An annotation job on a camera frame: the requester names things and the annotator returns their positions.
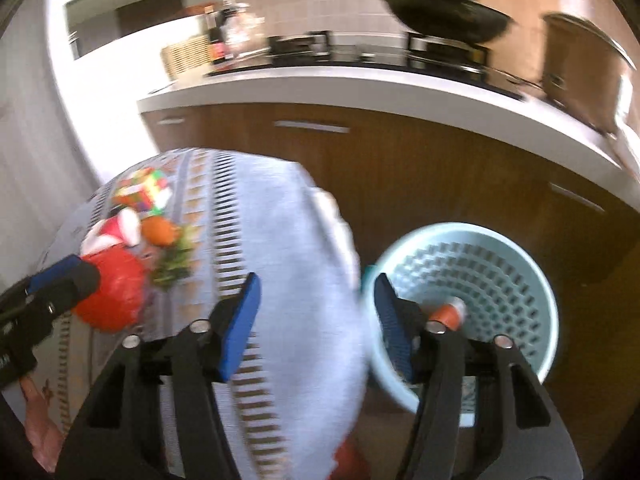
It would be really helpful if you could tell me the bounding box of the wooden kitchen cabinet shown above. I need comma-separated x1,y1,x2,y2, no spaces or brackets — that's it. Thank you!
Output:
137,62,640,281

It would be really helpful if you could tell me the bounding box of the light blue plastic basket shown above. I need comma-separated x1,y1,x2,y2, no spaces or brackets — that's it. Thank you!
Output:
362,221,560,428

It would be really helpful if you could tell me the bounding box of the colourful puzzle cube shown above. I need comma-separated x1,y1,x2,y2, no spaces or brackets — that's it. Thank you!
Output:
112,167,171,211

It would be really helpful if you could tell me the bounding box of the clear plastic bag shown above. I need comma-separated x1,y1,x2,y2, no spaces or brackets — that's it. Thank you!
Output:
227,5,268,56

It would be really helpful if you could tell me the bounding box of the green vegetable scrap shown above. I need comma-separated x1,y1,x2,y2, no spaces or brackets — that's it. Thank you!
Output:
151,225,197,288

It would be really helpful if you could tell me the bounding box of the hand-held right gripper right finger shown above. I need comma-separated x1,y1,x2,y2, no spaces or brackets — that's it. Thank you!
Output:
372,272,586,480

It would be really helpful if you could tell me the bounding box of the person's left hand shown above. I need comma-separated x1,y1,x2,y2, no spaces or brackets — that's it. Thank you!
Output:
20,374,65,473

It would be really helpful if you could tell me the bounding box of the orange paper cup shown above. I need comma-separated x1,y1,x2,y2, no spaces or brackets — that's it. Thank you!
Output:
427,296,468,333

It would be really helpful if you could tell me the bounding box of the orange plastic bag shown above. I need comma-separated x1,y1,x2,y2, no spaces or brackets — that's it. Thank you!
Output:
70,249,150,333

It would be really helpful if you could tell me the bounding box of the red paper cup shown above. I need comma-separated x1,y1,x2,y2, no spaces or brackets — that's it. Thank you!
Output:
80,208,142,256

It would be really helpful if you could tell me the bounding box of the black frying pan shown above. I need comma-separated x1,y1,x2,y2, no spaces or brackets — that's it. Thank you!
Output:
382,0,513,46

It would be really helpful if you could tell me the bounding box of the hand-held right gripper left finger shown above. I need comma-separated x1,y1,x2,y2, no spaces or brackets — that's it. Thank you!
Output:
55,272,263,480

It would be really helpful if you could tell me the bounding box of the red object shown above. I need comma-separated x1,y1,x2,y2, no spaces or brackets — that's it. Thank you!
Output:
332,440,371,480

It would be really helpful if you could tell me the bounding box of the wooden cutting board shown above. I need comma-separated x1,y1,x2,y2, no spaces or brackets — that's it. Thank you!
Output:
465,0,561,86

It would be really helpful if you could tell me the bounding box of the dark soy sauce bottle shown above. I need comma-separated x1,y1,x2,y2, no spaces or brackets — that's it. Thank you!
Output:
207,10,228,66

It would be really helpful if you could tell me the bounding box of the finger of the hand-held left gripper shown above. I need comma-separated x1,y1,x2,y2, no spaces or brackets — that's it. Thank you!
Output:
27,254,102,319

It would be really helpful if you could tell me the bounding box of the black gas stove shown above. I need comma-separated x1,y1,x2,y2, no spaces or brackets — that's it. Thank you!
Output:
205,30,526,101

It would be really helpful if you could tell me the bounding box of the beige cutlery basket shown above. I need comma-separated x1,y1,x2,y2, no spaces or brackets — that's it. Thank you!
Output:
161,36,211,81

